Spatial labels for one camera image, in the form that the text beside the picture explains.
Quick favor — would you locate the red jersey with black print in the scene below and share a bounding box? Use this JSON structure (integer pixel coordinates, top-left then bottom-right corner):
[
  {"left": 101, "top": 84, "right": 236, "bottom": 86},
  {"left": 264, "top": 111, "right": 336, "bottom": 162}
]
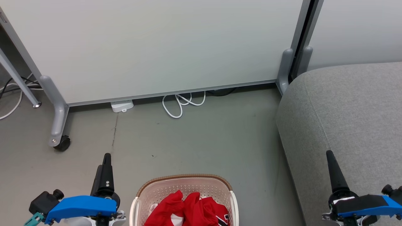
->
[{"left": 183, "top": 192, "right": 231, "bottom": 226}]

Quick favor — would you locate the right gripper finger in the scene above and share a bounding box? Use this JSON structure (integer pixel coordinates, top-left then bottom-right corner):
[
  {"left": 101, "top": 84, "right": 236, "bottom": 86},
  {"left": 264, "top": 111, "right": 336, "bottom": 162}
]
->
[{"left": 326, "top": 150, "right": 350, "bottom": 193}]

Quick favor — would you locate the white power adapter box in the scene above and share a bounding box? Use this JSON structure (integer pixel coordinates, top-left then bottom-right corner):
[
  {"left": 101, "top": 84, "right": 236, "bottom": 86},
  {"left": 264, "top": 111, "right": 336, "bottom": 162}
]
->
[{"left": 110, "top": 100, "right": 134, "bottom": 113}]

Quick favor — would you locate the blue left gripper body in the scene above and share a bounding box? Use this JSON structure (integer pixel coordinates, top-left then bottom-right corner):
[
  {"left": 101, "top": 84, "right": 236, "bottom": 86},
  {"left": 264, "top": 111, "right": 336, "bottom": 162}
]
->
[{"left": 44, "top": 195, "right": 118, "bottom": 225}]

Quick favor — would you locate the grey partition foot with caster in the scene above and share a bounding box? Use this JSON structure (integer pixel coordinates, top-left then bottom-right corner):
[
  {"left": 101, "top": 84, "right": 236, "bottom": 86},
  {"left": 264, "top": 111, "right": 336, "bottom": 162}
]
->
[{"left": 39, "top": 75, "right": 69, "bottom": 148}]

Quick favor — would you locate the teal left camera connector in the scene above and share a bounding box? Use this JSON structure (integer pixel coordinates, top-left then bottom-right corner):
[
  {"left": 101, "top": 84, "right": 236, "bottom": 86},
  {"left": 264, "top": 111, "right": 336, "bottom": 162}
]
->
[{"left": 23, "top": 212, "right": 45, "bottom": 226}]

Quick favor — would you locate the black floor cable bundle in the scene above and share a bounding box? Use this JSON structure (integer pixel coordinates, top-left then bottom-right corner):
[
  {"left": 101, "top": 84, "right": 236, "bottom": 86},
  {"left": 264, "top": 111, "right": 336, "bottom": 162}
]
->
[{"left": 0, "top": 76, "right": 41, "bottom": 100}]

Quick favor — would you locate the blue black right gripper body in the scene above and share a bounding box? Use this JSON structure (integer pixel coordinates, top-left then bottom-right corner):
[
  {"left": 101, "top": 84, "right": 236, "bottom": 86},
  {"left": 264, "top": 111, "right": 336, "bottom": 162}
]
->
[{"left": 322, "top": 189, "right": 402, "bottom": 226}]

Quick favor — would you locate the grey metal table leg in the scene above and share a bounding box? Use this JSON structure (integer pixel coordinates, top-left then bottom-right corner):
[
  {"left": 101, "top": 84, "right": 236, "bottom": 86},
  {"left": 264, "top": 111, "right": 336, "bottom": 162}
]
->
[{"left": 0, "top": 47, "right": 42, "bottom": 108}]

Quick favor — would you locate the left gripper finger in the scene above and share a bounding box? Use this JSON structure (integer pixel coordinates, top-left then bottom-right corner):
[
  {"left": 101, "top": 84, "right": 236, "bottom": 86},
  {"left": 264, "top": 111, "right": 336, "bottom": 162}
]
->
[
  {"left": 102, "top": 153, "right": 118, "bottom": 198},
  {"left": 90, "top": 164, "right": 104, "bottom": 195}
]

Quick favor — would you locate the black caster wheel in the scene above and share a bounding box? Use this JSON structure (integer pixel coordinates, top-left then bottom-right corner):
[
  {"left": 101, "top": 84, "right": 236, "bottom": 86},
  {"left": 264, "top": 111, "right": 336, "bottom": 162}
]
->
[{"left": 53, "top": 135, "right": 71, "bottom": 152}]

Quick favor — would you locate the beige perforated laundry basket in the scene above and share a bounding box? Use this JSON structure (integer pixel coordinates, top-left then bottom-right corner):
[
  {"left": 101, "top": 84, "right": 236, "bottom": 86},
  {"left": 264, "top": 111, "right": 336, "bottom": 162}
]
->
[{"left": 129, "top": 174, "right": 239, "bottom": 226}]

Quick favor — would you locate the thin white floor cable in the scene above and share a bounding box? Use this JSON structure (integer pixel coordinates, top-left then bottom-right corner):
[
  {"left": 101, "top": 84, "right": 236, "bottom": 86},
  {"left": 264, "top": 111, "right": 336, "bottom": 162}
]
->
[{"left": 0, "top": 73, "right": 34, "bottom": 121}]

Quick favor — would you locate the short grey partition foot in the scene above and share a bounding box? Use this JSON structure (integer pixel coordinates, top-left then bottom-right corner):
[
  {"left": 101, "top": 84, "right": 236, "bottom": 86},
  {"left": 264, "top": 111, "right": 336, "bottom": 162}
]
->
[{"left": 276, "top": 48, "right": 294, "bottom": 95}]

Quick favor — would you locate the large white partition panel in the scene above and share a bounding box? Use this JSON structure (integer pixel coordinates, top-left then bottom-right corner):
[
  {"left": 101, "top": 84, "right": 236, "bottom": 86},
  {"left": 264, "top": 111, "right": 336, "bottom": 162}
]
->
[{"left": 0, "top": 0, "right": 311, "bottom": 107}]

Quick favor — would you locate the white partition panel, dark edge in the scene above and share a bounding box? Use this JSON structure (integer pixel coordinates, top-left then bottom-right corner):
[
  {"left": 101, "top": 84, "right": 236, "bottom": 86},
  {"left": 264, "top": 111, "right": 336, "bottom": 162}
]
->
[{"left": 306, "top": 0, "right": 402, "bottom": 71}]

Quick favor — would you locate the coiled white cable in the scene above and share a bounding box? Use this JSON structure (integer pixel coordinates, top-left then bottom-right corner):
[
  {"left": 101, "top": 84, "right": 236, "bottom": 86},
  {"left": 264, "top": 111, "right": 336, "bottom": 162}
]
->
[{"left": 162, "top": 91, "right": 207, "bottom": 119}]

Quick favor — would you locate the grey fabric sofa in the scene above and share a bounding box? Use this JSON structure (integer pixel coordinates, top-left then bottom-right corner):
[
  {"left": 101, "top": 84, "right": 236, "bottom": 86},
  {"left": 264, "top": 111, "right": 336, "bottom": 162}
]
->
[{"left": 275, "top": 62, "right": 402, "bottom": 226}]

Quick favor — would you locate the black cable under partition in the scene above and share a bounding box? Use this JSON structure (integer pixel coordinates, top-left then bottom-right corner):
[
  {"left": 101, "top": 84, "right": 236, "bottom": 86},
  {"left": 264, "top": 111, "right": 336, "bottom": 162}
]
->
[{"left": 207, "top": 88, "right": 236, "bottom": 96}]

